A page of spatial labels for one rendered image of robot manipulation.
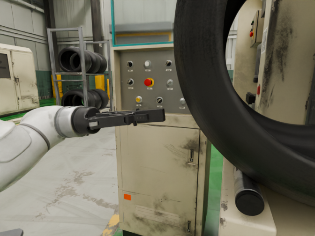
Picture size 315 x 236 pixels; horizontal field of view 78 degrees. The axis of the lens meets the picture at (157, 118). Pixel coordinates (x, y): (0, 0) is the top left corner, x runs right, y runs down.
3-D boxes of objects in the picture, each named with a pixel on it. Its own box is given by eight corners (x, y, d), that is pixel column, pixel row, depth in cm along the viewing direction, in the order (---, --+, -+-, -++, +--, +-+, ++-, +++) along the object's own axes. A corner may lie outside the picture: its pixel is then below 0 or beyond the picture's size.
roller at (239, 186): (238, 149, 65) (228, 139, 65) (249, 141, 63) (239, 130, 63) (248, 222, 32) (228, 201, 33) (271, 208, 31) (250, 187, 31)
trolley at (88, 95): (90, 120, 497) (84, 41, 457) (113, 121, 489) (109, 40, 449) (57, 135, 368) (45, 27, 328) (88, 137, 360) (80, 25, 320)
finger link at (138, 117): (129, 114, 48) (123, 117, 45) (148, 113, 46) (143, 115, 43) (130, 120, 48) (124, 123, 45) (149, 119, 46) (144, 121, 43)
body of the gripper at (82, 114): (69, 110, 49) (98, 106, 46) (90, 105, 57) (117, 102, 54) (74, 138, 51) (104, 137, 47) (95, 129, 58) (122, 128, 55)
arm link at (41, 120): (85, 126, 63) (58, 155, 52) (50, 129, 68) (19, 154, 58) (70, 97, 57) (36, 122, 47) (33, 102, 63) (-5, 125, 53)
